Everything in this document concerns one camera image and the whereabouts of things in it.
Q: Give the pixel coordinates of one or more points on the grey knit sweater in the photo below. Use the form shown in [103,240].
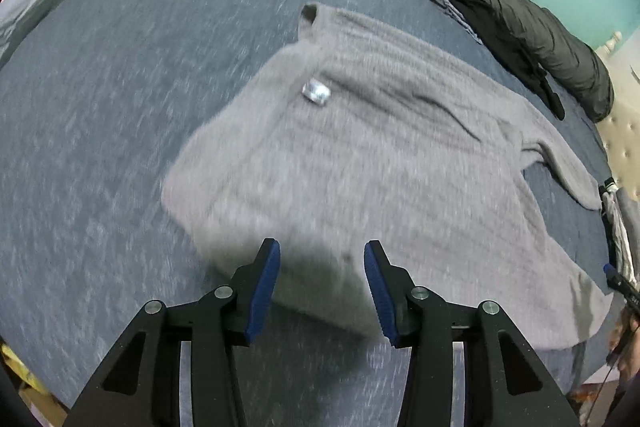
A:
[375,157]

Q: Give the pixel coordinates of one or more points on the blue striped cloth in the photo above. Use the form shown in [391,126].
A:
[457,14]

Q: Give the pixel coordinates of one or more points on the bed with blue sheet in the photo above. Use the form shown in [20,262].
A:
[100,132]

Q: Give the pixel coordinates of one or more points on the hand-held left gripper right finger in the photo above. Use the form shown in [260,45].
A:
[380,292]

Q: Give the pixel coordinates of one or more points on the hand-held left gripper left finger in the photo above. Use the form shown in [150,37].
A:
[262,292]

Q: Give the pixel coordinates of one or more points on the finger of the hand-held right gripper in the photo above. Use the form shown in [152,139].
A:
[622,284]

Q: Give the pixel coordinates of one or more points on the cream tufted headboard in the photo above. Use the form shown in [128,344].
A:
[625,132]

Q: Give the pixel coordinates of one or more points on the dark grey rolled duvet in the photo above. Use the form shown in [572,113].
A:
[560,37]

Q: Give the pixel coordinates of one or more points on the stack of folded clothes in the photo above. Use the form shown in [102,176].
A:
[622,227]

